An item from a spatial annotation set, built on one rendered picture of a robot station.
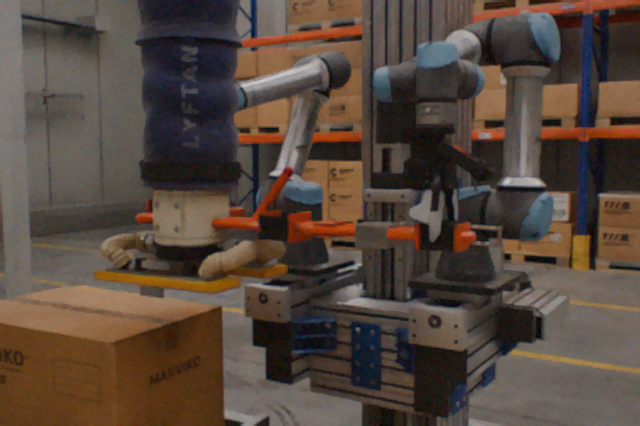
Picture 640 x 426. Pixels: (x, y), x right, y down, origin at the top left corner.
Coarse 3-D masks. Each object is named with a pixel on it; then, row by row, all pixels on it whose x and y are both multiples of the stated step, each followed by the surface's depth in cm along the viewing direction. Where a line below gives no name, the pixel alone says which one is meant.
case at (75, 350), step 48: (0, 336) 169; (48, 336) 160; (96, 336) 155; (144, 336) 159; (192, 336) 174; (0, 384) 170; (48, 384) 162; (96, 384) 154; (144, 384) 160; (192, 384) 175
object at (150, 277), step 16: (96, 272) 155; (112, 272) 154; (128, 272) 152; (144, 272) 151; (160, 272) 151; (176, 272) 151; (192, 272) 147; (176, 288) 144; (192, 288) 141; (208, 288) 139; (224, 288) 142
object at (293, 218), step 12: (264, 216) 143; (276, 216) 142; (288, 216) 141; (300, 216) 144; (264, 228) 144; (276, 228) 143; (288, 228) 141; (276, 240) 142; (288, 240) 141; (300, 240) 144
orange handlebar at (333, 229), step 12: (144, 216) 162; (240, 216) 182; (228, 228) 151; (240, 228) 149; (252, 228) 147; (300, 228) 141; (312, 228) 140; (324, 228) 138; (336, 228) 137; (348, 228) 136; (396, 228) 131; (408, 228) 134; (408, 240) 130; (468, 240) 125
